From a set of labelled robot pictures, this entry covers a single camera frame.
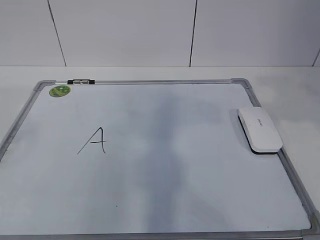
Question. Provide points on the white whiteboard eraser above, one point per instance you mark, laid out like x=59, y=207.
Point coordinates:
x=262, y=135

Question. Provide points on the black board hanger clip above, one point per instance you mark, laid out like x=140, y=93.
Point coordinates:
x=81, y=82

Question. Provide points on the round green magnet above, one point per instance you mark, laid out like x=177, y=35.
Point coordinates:
x=59, y=91

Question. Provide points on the white board with aluminium frame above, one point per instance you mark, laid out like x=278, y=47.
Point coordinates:
x=146, y=159

